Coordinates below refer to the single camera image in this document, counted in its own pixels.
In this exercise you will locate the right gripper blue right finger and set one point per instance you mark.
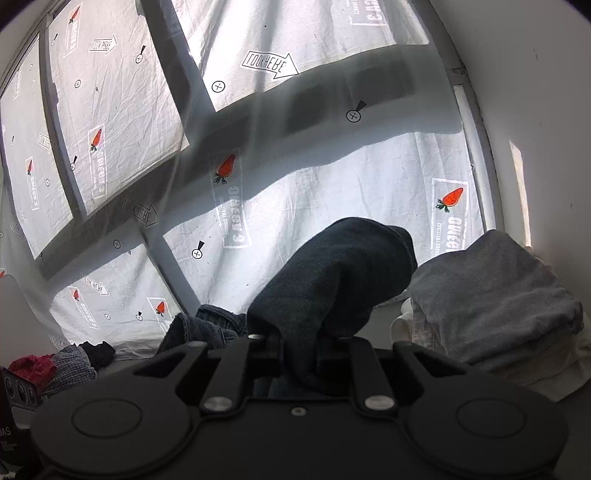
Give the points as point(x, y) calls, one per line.
point(368, 383)

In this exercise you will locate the red garment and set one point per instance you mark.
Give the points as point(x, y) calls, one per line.
point(39, 370)

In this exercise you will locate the blue plaid shirt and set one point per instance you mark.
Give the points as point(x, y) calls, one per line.
point(73, 368)

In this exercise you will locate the white printed curtain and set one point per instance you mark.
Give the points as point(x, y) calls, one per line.
point(157, 156)

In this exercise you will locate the white folded garment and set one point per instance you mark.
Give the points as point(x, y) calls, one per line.
point(555, 373)

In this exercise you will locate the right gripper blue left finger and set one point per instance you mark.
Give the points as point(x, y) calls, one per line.
point(242, 362)

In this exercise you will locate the blue denim jeans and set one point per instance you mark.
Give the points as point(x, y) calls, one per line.
point(325, 292)

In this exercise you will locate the black dark garment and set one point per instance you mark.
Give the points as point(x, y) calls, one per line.
point(100, 356)

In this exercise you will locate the black box with print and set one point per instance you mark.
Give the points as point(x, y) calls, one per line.
point(19, 404)

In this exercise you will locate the grey folded garment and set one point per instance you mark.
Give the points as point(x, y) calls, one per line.
point(491, 305)

